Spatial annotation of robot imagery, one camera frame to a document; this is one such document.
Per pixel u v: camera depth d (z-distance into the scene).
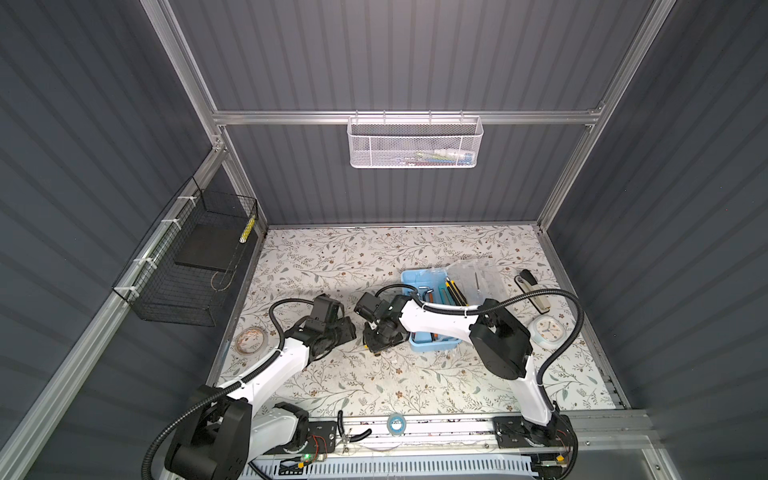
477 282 0.91
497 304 0.51
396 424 0.77
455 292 0.91
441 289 0.93
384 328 0.66
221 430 0.40
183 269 0.73
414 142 1.11
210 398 0.43
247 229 0.82
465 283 1.02
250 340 0.91
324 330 0.67
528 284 0.99
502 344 0.55
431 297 0.98
